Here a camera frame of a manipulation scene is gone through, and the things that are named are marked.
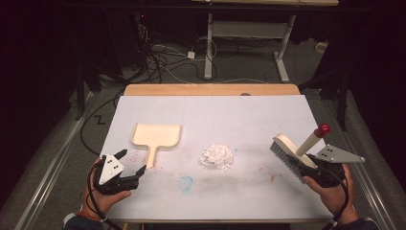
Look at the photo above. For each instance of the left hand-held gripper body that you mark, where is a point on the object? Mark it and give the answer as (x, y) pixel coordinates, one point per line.
(110, 169)

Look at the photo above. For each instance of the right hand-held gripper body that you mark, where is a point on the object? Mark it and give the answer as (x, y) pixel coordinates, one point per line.
(332, 166)

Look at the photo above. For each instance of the cream brush with red knob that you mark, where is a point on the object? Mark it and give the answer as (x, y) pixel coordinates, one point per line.
(292, 150)

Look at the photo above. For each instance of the person's left hand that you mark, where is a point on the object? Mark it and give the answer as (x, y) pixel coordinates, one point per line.
(102, 199)

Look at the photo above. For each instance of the person's right hand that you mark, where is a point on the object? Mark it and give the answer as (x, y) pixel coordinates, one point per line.
(335, 198)

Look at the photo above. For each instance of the orange wristband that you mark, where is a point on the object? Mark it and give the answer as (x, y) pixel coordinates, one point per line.
(89, 216)

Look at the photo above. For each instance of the black stand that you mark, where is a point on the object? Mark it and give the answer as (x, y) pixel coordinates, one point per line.
(341, 96)
(83, 89)

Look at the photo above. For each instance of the pile of white paper scraps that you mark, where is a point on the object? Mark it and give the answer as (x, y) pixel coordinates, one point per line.
(217, 156)

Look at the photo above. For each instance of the wooden table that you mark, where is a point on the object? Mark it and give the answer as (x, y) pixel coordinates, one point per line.
(191, 89)

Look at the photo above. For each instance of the white table mat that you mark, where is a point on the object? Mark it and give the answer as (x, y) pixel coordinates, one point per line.
(223, 118)

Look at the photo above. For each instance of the white power strip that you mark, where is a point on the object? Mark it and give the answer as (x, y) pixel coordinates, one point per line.
(321, 46)

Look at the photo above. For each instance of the white power adapter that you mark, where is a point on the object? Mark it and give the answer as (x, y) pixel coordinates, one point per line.
(191, 55)

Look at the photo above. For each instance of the desk with white legs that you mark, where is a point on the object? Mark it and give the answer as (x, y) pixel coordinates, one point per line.
(245, 28)

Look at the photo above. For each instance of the metal floor rail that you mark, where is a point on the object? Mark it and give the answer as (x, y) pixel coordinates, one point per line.
(367, 179)
(54, 166)

